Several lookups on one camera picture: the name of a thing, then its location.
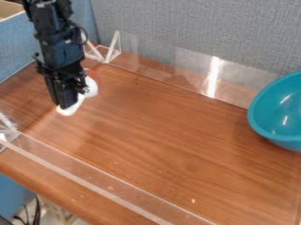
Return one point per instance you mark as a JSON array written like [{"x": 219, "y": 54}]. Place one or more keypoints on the clear acrylic barrier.
[
  {"x": 114, "y": 189},
  {"x": 201, "y": 73}
]

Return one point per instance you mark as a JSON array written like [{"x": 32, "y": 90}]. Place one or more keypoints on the blue partition panel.
[{"x": 17, "y": 43}]

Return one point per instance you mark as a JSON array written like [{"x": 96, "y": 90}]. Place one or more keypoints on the teal blue bowl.
[{"x": 274, "y": 112}]

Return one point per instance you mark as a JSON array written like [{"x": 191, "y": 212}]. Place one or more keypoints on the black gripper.
[{"x": 59, "y": 64}]

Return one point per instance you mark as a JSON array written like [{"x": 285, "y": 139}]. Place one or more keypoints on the clear acrylic back barrier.
[{"x": 201, "y": 73}]

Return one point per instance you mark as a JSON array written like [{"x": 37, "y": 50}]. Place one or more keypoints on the clear acrylic front barrier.
[{"x": 114, "y": 189}]

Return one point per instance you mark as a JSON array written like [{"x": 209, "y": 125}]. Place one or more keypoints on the white brown toy mushroom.
[{"x": 90, "y": 92}]

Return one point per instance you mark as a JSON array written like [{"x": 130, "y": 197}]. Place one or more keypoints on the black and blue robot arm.
[{"x": 51, "y": 18}]

